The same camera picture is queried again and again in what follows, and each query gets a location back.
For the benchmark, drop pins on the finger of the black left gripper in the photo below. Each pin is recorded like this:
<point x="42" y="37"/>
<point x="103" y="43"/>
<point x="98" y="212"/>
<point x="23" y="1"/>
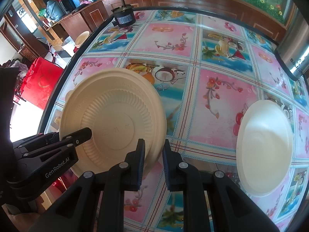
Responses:
<point x="37" y="141"/>
<point x="76" y="138"/>

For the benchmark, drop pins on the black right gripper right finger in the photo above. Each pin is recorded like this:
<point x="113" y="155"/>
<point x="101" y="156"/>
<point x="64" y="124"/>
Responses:
<point x="212" y="201"/>

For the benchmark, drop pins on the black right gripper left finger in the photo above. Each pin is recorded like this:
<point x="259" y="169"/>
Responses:
<point x="95" y="202"/>

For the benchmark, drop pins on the cream ribbed deep bowl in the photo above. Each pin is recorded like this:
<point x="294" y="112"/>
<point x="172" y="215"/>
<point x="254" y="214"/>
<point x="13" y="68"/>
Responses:
<point x="119" y="107"/>

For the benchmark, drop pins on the stacked bowls on side table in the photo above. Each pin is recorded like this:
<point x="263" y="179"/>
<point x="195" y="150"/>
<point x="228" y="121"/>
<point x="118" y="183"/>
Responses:
<point x="81" y="39"/>

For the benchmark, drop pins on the red gift bag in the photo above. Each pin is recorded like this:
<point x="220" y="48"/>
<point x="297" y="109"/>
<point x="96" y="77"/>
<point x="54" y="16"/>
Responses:
<point x="40" y="81"/>

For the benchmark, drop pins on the blue-grey water jug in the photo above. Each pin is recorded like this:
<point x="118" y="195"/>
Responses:
<point x="54" y="11"/>

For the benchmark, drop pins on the small black motor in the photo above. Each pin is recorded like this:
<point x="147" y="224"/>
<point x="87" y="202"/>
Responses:
<point x="124" y="15"/>

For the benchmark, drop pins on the stainless steel kettle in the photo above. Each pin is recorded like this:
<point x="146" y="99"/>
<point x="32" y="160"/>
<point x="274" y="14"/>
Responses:
<point x="292" y="51"/>

